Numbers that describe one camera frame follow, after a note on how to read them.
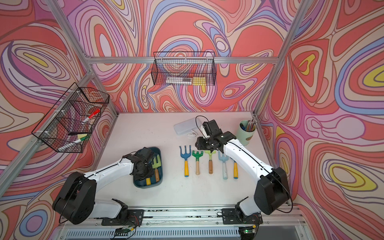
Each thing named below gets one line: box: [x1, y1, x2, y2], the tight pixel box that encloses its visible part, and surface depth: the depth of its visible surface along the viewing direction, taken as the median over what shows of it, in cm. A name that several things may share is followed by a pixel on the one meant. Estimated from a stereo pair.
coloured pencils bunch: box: [245, 118, 258, 132], surface depth 93 cm
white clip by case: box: [187, 129, 198, 139], surface depth 107 cm
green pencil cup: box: [236, 120, 257, 146], surface depth 93 cm
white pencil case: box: [174, 117, 202, 135], surface depth 110 cm
